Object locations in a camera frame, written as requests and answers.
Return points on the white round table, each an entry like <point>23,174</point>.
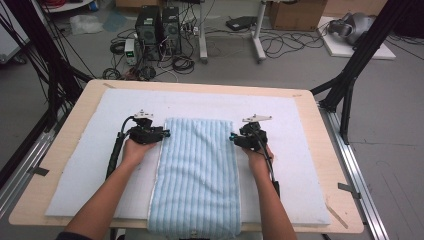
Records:
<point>71,5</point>

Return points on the grey helmet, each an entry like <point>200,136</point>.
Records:
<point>356,26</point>

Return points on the white floor board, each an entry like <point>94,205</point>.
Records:
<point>340,50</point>

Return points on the flat black device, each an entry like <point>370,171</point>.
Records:
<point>240,23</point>

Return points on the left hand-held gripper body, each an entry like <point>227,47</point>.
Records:
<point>145,133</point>

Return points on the slim black computer tower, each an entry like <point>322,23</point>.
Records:
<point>171,30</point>

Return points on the black tape piece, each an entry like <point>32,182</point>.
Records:
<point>348,189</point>
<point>40,171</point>

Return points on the aluminium rail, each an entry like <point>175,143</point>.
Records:
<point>23,173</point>
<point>361,186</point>

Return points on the white desk leg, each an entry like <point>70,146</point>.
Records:
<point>258,33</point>
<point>202,33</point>

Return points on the white grid mat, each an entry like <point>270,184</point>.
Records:
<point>200,106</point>

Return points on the black metal frame stand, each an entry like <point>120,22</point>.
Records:
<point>360,56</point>
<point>53,66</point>

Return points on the thin wooden stick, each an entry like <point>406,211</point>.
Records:
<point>336,216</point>

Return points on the clear plastic bag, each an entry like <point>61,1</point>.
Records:
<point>85,24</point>

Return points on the white power supply unit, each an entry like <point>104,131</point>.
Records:
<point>130,50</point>

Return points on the person's right hand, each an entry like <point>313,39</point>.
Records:
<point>260,163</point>

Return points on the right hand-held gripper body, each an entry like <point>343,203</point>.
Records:
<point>253,138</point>

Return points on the person's left hand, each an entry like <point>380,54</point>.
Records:
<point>135,153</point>

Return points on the light blue striped towel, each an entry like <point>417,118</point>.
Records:
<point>196,180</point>

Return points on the large black computer tower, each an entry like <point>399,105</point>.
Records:
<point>148,33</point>

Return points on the brown cardboard box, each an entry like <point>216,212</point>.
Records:
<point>296,15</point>

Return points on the white cabinet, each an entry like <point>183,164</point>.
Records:
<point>10,40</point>

